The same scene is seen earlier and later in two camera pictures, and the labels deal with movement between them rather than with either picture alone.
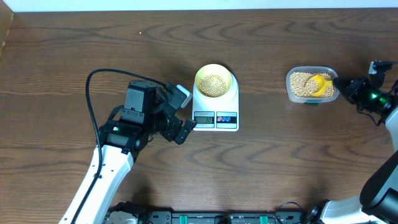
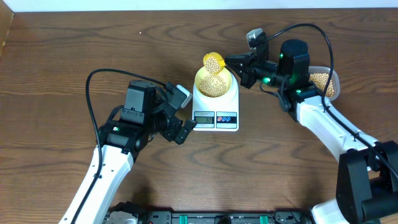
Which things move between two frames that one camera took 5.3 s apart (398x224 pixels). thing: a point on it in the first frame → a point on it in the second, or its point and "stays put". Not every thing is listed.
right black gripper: [352, 92] → [245, 72]
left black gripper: [170, 132] stays put
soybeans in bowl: [212, 85] stays put
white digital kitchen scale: [220, 114] stays put
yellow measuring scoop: [323, 84] → [219, 57]
